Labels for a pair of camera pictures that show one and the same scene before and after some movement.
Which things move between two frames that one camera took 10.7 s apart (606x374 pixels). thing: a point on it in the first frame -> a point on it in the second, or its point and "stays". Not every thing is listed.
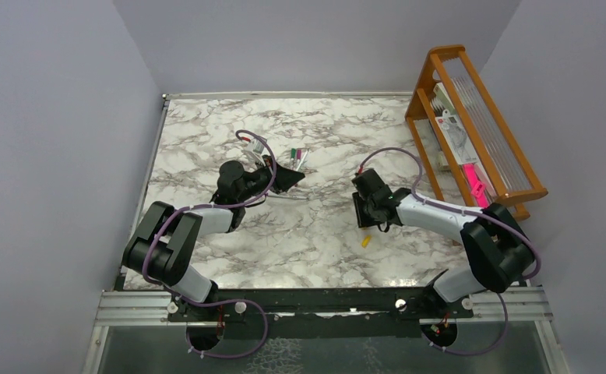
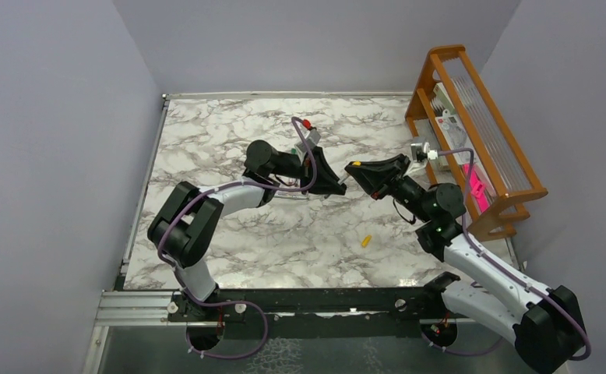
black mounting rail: (377, 312) stays
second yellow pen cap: (365, 241) stays
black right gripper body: (366, 216) -> (405, 192)
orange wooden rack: (451, 111) stays
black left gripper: (285, 178) -> (326, 178)
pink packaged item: (477, 187) stays
